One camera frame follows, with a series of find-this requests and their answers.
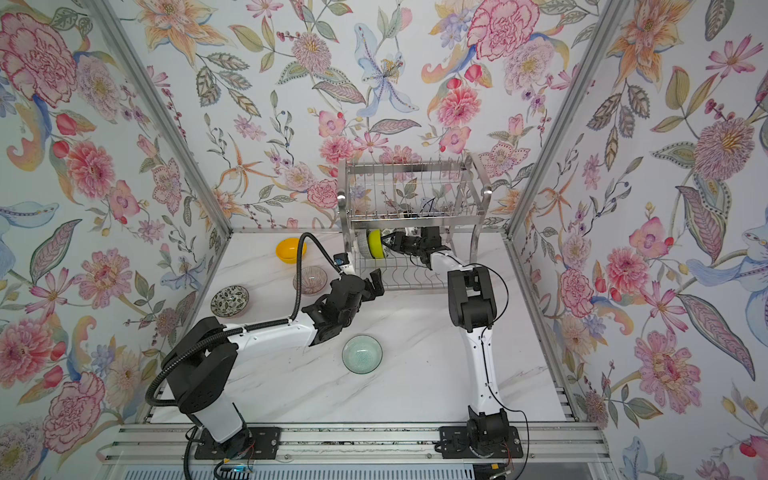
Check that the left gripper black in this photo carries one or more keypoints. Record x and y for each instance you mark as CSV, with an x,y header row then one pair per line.
x,y
378,285

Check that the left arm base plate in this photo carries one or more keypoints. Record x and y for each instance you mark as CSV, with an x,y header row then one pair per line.
x,y
253,443

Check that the yellow plastic bowl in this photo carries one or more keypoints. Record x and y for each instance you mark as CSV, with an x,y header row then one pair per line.
x,y
290,250

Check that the lime green plastic bowl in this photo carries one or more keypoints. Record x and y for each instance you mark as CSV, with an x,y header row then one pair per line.
x,y
375,244

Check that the green leaf pattern bowl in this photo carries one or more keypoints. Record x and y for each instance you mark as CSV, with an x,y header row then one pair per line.
x,y
386,240

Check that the aluminium mounting rail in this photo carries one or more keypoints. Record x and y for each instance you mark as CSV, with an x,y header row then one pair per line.
x,y
376,443

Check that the speckled dark patterned bowl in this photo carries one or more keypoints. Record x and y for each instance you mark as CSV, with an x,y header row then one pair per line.
x,y
230,301

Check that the silver two-tier dish rack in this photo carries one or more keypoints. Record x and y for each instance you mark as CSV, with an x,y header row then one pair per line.
x,y
453,194

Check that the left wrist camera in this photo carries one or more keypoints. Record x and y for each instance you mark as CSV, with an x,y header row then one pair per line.
x,y
343,264

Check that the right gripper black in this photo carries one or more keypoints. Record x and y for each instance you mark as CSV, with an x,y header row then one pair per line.
x,y
401,242

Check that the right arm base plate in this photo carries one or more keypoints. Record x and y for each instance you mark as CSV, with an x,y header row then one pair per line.
x,y
456,442

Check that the pale green glass bowl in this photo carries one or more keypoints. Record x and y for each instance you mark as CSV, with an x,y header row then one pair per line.
x,y
362,354

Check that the purple striped glass bowl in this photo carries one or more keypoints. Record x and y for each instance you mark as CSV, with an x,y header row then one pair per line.
x,y
311,280

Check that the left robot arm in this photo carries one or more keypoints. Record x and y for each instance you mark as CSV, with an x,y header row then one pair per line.
x,y
194,375

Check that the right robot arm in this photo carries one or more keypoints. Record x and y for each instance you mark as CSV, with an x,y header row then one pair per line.
x,y
473,310

